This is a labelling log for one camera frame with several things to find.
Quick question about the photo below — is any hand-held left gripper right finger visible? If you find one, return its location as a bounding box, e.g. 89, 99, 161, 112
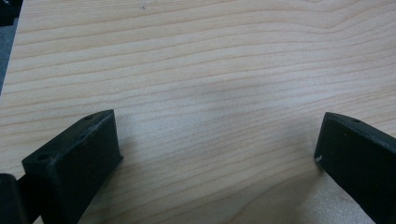
313, 111, 396, 224

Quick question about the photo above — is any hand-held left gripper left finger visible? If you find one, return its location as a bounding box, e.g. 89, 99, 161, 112
21, 108, 124, 224

